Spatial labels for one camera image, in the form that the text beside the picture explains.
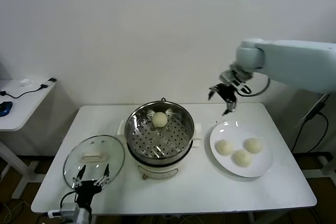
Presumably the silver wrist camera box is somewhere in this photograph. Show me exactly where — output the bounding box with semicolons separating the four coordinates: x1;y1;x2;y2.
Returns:
219;64;253;95
59;202;80;216

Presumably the white steamed baozi bun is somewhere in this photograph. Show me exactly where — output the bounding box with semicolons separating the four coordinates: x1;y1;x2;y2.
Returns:
233;150;253;168
244;137;264;154
151;112;168;128
215;140;234;156

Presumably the stainless steel steamer basket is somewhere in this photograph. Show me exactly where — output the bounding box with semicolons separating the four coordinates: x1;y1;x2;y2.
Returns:
117;100;204;164

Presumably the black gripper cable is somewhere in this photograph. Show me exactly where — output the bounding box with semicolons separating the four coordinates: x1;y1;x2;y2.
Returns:
47;191;78;218
244;76;271;97

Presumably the blue computer mouse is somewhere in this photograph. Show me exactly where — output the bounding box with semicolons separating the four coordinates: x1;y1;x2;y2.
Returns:
0;101;14;116

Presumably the round glass pot lid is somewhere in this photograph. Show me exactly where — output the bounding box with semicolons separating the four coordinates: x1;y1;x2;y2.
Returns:
62;134;125;191

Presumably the white side desk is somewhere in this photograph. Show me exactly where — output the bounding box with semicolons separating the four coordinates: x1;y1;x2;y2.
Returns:
290;92;336;156

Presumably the black power adapter cable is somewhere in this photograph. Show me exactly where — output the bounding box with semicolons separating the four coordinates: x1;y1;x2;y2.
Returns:
291;93;331;154

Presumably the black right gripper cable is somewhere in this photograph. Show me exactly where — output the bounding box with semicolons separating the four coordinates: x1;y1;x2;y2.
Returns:
244;76;271;97

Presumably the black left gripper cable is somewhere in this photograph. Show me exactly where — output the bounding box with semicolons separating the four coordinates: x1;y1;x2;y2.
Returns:
47;191;78;218

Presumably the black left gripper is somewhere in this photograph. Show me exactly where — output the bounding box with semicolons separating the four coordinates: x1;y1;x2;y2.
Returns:
72;163;110;208

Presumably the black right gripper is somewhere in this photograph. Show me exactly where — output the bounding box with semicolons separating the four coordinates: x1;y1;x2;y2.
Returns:
208;83;237;116

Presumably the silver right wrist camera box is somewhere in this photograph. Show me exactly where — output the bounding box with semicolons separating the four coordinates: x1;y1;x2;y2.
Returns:
219;64;253;95

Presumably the black cable with adapter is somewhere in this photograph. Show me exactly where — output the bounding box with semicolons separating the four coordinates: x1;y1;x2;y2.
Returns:
0;77;58;99

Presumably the white side table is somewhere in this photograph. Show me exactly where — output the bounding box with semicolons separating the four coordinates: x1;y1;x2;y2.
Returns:
0;78;79;200

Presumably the white round plate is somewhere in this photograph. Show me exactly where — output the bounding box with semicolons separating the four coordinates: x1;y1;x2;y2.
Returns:
209;121;274;178

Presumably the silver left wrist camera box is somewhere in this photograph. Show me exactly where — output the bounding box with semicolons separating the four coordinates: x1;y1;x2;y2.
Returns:
59;202;80;216

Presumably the white electric pot base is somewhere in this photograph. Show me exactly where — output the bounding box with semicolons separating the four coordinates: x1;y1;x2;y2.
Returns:
117;129;201;182

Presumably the thin white cable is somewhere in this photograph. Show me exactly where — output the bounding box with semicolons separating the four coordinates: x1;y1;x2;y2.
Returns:
293;93;331;130

